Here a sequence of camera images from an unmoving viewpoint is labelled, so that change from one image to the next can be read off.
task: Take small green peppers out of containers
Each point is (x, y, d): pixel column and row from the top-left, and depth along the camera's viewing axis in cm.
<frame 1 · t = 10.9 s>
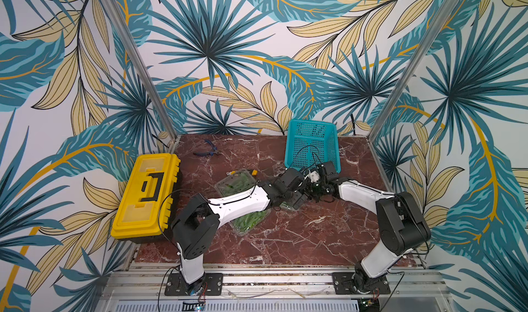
left hand: (293, 191, 85), fingers open
right hand: (294, 191, 91), fingers closed
teal perforated plastic basket: (309, 143, 119), on the table
yellow plastic toolbox: (141, 210, 75), point 17 cm above the table
blue handled pliers: (207, 153, 112), point 2 cm above the table
yellow black utility knife: (253, 172, 104), point 2 cm above the table

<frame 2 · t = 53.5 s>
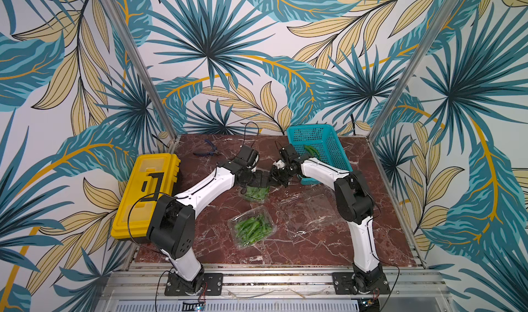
left hand: (258, 182, 87), fingers open
right hand: (264, 182, 94), fingers closed
clear clamshell pepper container near: (251, 227, 84), point 4 cm above the table
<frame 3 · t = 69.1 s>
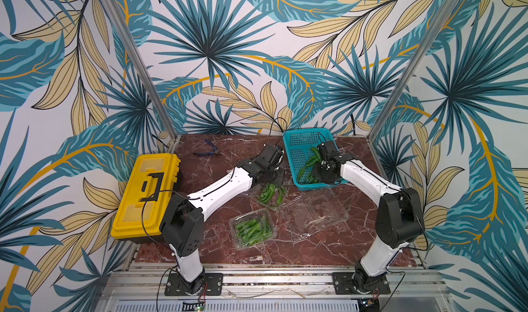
left hand: (280, 178, 84), fingers closed
right hand: (316, 174, 93), fingers open
clear clamshell pepper container far: (272, 196, 97), on the table
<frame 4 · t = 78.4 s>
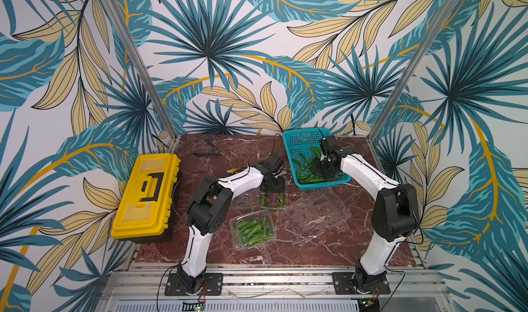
left hand: (279, 190, 94), fingers open
right hand: (314, 171, 93), fingers closed
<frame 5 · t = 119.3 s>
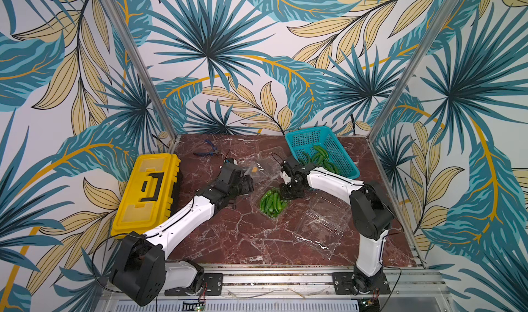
left hand: (247, 184, 84), fingers open
right hand: (283, 196, 92), fingers closed
clear clamshell pepper container near: (271, 203, 92), point 3 cm above the table
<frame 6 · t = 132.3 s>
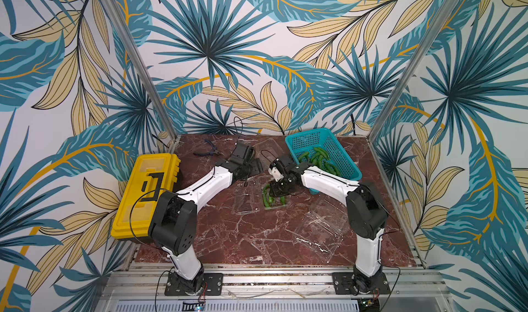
left hand: (256, 170, 90), fingers open
right hand: (272, 192, 91), fingers open
